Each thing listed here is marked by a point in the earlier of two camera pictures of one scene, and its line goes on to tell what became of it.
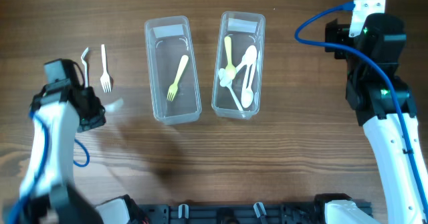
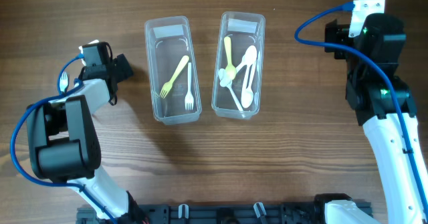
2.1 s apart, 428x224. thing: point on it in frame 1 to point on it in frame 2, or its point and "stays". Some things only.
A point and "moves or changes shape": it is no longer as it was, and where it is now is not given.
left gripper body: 92,107 to 122,67
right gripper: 334,36 stays
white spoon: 226,82 stays
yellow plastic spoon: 231,71 stays
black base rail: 231,214 stays
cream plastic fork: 173,89 moves or changes shape
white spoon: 249,57 to 225,81
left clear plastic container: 168,39 stays
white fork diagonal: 114,106 to 189,97
